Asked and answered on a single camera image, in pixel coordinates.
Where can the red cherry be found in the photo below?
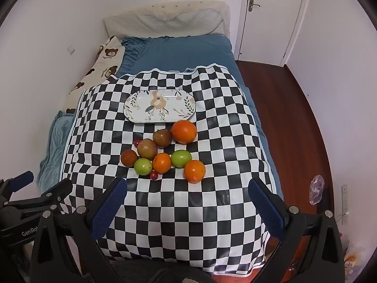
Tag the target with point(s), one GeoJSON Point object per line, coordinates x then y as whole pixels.
{"type": "Point", "coordinates": [136, 143]}
{"type": "Point", "coordinates": [153, 175]}

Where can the small orange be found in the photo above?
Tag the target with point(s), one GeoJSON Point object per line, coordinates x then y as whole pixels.
{"type": "Point", "coordinates": [162, 162]}

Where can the floral oval ceramic plate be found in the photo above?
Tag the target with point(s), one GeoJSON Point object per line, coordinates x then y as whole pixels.
{"type": "Point", "coordinates": [160, 106]}

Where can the green jujube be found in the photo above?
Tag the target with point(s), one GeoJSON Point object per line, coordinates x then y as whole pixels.
{"type": "Point", "coordinates": [143, 167]}
{"type": "Point", "coordinates": [181, 158]}

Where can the white door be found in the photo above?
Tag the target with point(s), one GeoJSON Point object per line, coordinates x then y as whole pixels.
{"type": "Point", "coordinates": [271, 20]}

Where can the medium orange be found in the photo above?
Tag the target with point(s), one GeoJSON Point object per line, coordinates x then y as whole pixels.
{"type": "Point", "coordinates": [194, 171]}

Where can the white quilted pillow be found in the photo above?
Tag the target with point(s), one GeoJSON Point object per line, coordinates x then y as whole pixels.
{"type": "Point", "coordinates": [165, 17]}

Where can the bear print blanket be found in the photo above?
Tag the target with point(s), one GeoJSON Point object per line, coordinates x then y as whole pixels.
{"type": "Point", "coordinates": [101, 70]}

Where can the dark red-green apple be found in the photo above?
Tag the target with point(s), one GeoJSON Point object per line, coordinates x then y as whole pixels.
{"type": "Point", "coordinates": [162, 137]}

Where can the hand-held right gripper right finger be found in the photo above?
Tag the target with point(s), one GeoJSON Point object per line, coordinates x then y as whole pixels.
{"type": "Point", "coordinates": [266, 209]}

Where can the dark reddish orange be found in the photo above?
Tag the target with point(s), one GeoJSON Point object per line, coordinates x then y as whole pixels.
{"type": "Point", "coordinates": [128, 157]}

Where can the black-white checkered cloth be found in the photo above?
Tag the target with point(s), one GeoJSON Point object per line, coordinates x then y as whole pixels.
{"type": "Point", "coordinates": [182, 218]}

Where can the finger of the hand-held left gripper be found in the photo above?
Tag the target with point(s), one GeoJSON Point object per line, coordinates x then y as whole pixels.
{"type": "Point", "coordinates": [57, 193]}
{"type": "Point", "coordinates": [22, 178]}

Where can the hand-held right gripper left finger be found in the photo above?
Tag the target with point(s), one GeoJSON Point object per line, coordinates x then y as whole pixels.
{"type": "Point", "coordinates": [109, 209]}

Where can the clear plastic bag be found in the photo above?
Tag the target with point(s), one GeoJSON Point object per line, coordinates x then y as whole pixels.
{"type": "Point", "coordinates": [316, 188]}

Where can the blue bed sheet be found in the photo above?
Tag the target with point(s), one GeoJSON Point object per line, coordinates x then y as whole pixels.
{"type": "Point", "coordinates": [182, 51]}

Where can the white wall socket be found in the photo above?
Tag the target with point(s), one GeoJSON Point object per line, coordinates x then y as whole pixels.
{"type": "Point", "coordinates": [344, 189]}

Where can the white wall plate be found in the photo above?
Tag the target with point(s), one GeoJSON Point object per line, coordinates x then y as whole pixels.
{"type": "Point", "coordinates": [71, 49]}

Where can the large orange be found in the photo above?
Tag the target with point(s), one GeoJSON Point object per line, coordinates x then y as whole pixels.
{"type": "Point", "coordinates": [184, 131]}

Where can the red-yellow apple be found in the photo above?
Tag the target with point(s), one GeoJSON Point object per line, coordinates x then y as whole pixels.
{"type": "Point", "coordinates": [147, 149]}

